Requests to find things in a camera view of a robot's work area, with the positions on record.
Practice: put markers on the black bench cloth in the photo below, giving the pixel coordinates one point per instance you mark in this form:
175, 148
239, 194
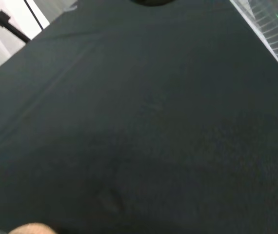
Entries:
134, 126

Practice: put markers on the person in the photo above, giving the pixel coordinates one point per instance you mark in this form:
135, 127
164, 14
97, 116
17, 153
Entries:
31, 229

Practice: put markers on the black tripod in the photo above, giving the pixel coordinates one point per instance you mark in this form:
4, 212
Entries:
6, 20

